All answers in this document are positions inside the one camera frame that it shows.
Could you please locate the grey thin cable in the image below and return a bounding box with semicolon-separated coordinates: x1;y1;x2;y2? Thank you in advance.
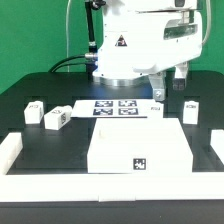
65;0;72;73

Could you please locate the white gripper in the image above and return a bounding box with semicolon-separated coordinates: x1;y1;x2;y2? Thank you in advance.
133;11;202;101

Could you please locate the white sheet with markers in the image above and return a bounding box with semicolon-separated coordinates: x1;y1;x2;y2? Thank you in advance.
71;99;155;118

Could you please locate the white U-shaped obstacle fence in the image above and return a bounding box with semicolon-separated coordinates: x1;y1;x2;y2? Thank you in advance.
0;132;224;202

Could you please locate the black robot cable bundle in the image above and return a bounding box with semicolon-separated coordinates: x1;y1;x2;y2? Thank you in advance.
49;0;107;73

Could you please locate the white square table top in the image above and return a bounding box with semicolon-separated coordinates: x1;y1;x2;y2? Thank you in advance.
87;118;193;175

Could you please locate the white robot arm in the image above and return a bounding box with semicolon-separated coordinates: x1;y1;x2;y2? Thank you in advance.
85;0;212;101

